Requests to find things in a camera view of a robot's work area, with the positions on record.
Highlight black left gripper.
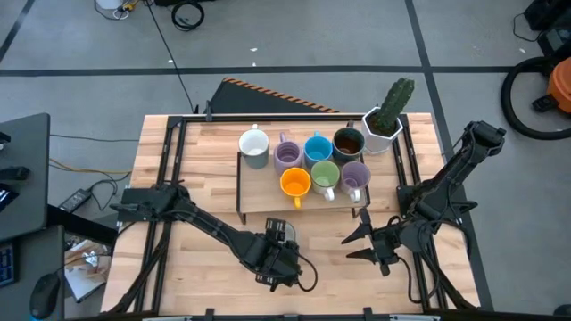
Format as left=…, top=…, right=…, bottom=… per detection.
left=254, top=240, right=302, bottom=293

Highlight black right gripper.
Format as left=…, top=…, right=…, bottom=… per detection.
left=341, top=208, right=405, bottom=278

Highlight purple and white striped mug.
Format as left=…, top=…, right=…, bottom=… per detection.
left=340, top=160, right=372, bottom=204

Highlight light green mug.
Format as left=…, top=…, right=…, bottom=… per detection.
left=310, top=159, right=342, bottom=202

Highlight yellow faceted mug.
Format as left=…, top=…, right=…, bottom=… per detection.
left=279, top=167, right=312, bottom=210

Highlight dark speckled mug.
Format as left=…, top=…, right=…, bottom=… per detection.
left=332, top=122, right=367, bottom=167

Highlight light blue mug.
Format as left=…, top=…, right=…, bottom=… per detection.
left=302, top=130, right=335, bottom=169

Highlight mauve ribbed mug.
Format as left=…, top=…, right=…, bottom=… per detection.
left=272, top=132, right=304, bottom=176

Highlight white and grey mug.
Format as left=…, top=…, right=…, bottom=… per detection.
left=237, top=124, right=271, bottom=170

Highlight wooden shelf with black legs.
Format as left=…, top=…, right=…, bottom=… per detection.
left=235, top=150, right=371, bottom=226

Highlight white hexagonal plant pot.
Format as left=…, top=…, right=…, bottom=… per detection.
left=360, top=105, right=405, bottom=156

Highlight green cactus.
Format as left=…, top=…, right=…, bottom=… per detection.
left=377, top=77, right=416, bottom=135

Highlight black ramp with orange stripes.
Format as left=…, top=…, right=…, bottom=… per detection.
left=208, top=77, right=340, bottom=115

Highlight crumpled foil wrapper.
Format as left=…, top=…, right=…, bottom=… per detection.
left=82, top=249, right=102, bottom=268

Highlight white paper sheet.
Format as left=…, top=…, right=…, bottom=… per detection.
left=65, top=262, right=111, bottom=304

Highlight black desk leg bar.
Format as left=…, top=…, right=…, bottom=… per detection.
left=46, top=204, right=120, bottom=245

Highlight black power adapter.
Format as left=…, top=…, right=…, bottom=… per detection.
left=59, top=187, right=94, bottom=214

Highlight black computer mouse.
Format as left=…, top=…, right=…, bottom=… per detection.
left=29, top=272, right=62, bottom=321

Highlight black desk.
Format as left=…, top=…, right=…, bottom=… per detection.
left=0, top=225, right=66, bottom=321
left=0, top=112, right=51, bottom=244

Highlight orange vacuum cleaner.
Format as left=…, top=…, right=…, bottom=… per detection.
left=531, top=56, right=571, bottom=115

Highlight black keyboard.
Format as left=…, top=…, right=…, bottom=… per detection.
left=0, top=243, right=19, bottom=289

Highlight black equipment box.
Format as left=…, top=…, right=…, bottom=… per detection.
left=537, top=26, right=571, bottom=57
left=524, top=0, right=571, bottom=32

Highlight black desk gadget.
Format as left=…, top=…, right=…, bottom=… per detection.
left=0, top=165, right=31, bottom=182

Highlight small screen device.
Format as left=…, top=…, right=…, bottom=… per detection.
left=0, top=182, right=20, bottom=213

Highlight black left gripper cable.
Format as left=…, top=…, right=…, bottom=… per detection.
left=292, top=251, right=319, bottom=293

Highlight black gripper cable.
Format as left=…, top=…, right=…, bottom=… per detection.
left=396, top=253, right=443, bottom=305
left=292, top=251, right=319, bottom=293

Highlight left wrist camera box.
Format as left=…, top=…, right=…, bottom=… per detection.
left=264, top=217, right=287, bottom=244

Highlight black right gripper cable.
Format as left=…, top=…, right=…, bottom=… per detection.
left=396, top=253, right=443, bottom=305

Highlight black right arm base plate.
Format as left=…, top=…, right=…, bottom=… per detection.
left=396, top=185, right=478, bottom=224

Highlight black aluminium table frame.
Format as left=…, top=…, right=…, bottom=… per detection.
left=109, top=113, right=481, bottom=321

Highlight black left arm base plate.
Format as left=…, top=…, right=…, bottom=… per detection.
left=110, top=186, right=179, bottom=223

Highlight black vacuum hose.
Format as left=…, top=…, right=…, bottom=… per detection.
left=500, top=55, right=571, bottom=142

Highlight yellow floor cable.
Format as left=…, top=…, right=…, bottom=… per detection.
left=48, top=158, right=133, bottom=176

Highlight thin black floor cable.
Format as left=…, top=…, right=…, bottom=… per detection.
left=49, top=133, right=140, bottom=144

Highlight long black floor cable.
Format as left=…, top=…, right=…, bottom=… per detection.
left=143, top=0, right=200, bottom=115

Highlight coiled black cable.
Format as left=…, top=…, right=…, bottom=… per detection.
left=170, top=1, right=206, bottom=32

